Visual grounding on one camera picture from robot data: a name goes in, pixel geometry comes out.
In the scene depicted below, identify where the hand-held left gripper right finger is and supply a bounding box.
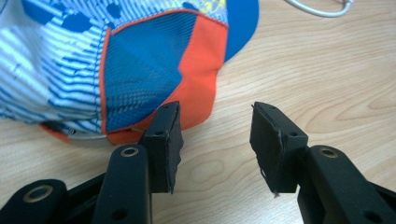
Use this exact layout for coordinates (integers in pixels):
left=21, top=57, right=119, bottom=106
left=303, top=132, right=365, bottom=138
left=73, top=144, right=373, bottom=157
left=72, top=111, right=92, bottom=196
left=248, top=101, right=396, bottom=224

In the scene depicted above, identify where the blue orange striped cap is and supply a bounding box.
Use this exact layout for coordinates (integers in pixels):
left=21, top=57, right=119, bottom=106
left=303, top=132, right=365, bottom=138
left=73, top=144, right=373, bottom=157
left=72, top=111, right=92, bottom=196
left=0, top=0, right=260, bottom=147

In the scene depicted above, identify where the white cable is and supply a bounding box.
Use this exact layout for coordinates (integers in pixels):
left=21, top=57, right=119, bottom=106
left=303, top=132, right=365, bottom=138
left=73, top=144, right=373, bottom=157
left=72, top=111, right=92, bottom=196
left=283, top=0, right=355, bottom=19

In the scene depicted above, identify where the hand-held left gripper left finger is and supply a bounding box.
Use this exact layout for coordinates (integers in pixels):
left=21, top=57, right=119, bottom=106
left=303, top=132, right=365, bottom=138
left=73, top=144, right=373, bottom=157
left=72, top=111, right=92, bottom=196
left=92, top=100, right=185, bottom=224

